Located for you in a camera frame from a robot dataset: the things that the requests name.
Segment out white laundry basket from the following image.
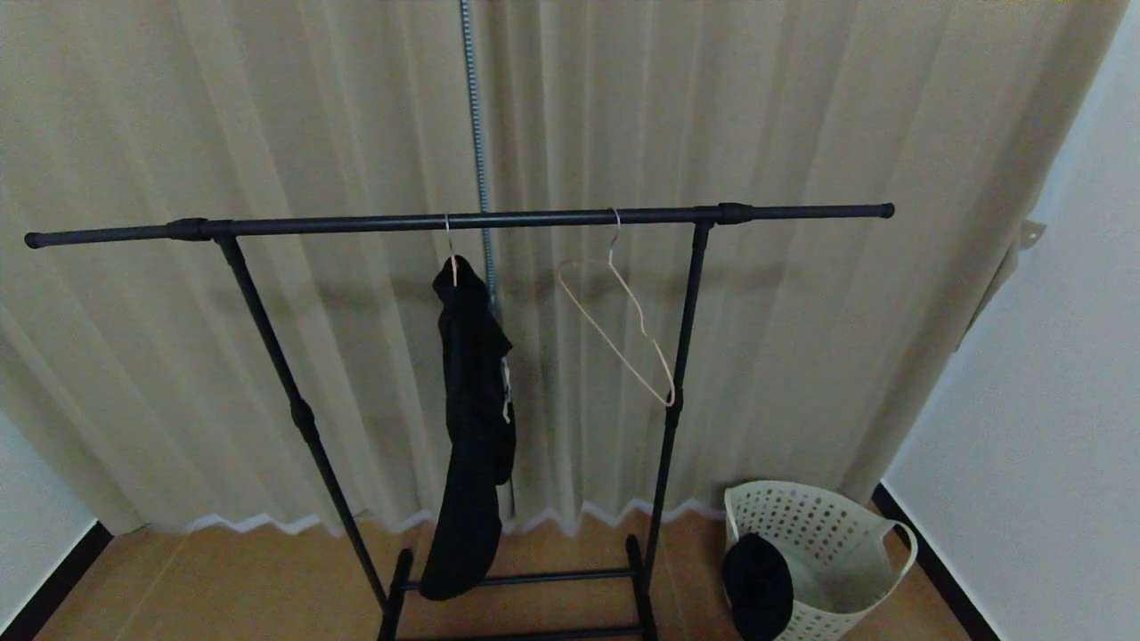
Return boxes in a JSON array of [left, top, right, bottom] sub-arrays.
[[723, 480, 919, 641]]

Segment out pink clothes hanger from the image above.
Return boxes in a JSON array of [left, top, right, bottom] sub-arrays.
[[443, 214, 464, 288], [558, 208, 678, 409]]

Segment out black garment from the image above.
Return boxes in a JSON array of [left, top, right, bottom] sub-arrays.
[[419, 256, 517, 602], [721, 532, 795, 640]]

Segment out black clothes rack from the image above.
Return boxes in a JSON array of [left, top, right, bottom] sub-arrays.
[[24, 202, 896, 641]]

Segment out beige curtain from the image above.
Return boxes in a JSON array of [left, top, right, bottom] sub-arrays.
[[0, 0, 1128, 540]]

